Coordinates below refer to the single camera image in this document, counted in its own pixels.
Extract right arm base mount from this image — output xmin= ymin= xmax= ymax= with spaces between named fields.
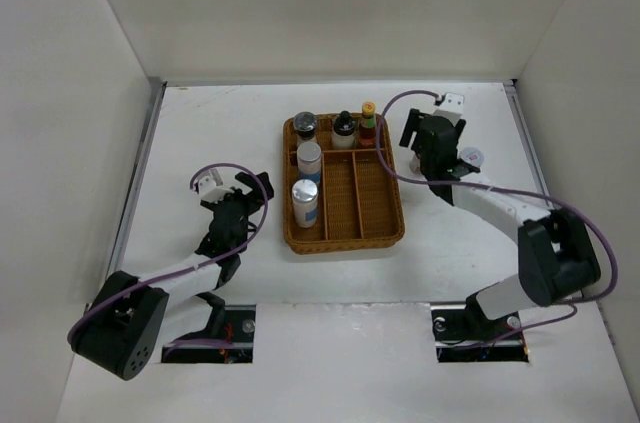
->
xmin=431 ymin=300 xmax=529 ymax=363

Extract tall jar blue label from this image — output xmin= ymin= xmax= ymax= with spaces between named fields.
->
xmin=296 ymin=141 xmax=322 ymax=185
xmin=291 ymin=179 xmax=319 ymax=228

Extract short sauce jar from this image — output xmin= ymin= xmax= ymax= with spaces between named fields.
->
xmin=410 ymin=154 xmax=422 ymax=175
xmin=459 ymin=147 xmax=484 ymax=168

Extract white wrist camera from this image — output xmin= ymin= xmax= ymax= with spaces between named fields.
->
xmin=195 ymin=168 xmax=234 ymax=203
xmin=431 ymin=92 xmax=466 ymax=130

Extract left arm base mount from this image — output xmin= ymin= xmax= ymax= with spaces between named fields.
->
xmin=160 ymin=292 xmax=257 ymax=364

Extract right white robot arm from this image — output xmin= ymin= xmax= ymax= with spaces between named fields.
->
xmin=400 ymin=109 xmax=601 ymax=339

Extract yellow cap sauce bottle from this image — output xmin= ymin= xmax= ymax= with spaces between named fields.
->
xmin=358 ymin=101 xmax=376 ymax=148

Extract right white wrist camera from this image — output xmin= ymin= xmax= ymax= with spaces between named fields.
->
xmin=431 ymin=92 xmax=466 ymax=130

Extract brown wicker divided basket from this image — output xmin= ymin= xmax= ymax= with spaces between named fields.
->
xmin=281 ymin=114 xmax=405 ymax=255

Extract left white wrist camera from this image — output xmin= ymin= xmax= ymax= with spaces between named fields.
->
xmin=195 ymin=168 xmax=234 ymax=203

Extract salt bottle black knob cap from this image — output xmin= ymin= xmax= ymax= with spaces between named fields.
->
xmin=331 ymin=110 xmax=356 ymax=150

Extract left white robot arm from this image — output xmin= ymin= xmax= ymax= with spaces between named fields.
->
xmin=67 ymin=164 xmax=274 ymax=381

